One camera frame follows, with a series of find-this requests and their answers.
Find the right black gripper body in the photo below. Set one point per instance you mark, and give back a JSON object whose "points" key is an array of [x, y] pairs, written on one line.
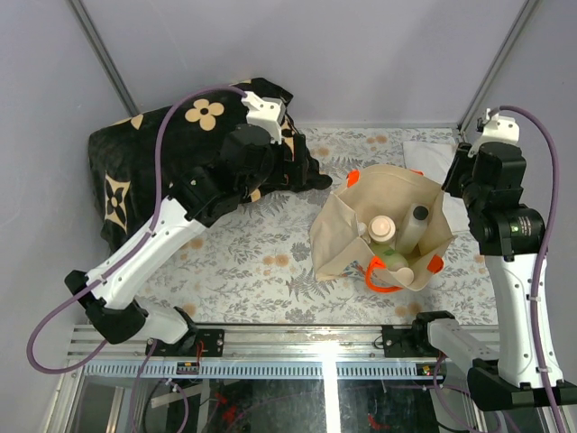
{"points": [[459, 179]]}

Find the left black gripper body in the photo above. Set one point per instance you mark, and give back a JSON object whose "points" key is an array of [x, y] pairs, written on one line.
{"points": [[276, 169]]}

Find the white bottle black cap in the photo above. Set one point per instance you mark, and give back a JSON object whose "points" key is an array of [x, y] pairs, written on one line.
{"points": [[412, 228]]}

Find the beige canvas tote bag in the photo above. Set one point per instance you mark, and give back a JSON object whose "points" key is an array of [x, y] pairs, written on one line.
{"points": [[379, 190]]}

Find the beige jar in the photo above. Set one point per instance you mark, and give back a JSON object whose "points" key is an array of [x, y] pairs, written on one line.
{"points": [[382, 229]]}

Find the green pump bottle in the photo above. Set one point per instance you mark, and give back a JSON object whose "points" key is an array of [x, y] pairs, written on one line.
{"points": [[395, 262]]}

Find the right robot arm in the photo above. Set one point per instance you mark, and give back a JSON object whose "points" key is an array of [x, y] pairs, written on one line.
{"points": [[510, 239]]}

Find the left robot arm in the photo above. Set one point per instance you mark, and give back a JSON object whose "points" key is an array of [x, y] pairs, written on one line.
{"points": [[108, 292]]}

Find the white folded cloth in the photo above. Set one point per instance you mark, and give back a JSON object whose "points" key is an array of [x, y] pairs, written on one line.
{"points": [[434, 161]]}

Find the floral table mat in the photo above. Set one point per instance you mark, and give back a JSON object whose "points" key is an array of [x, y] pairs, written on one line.
{"points": [[254, 265]]}

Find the black floral pattern pillow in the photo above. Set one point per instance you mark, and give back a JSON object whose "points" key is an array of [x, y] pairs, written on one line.
{"points": [[135, 162]]}

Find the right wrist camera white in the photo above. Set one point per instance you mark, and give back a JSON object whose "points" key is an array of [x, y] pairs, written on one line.
{"points": [[494, 127]]}

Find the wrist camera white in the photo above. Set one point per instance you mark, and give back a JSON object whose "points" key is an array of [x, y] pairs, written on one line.
{"points": [[494, 127], [267, 113]]}

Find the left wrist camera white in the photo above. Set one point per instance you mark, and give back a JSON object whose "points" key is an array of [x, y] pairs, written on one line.
{"points": [[267, 113]]}

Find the aluminium rail frame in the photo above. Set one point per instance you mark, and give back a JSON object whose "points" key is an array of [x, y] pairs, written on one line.
{"points": [[312, 379]]}

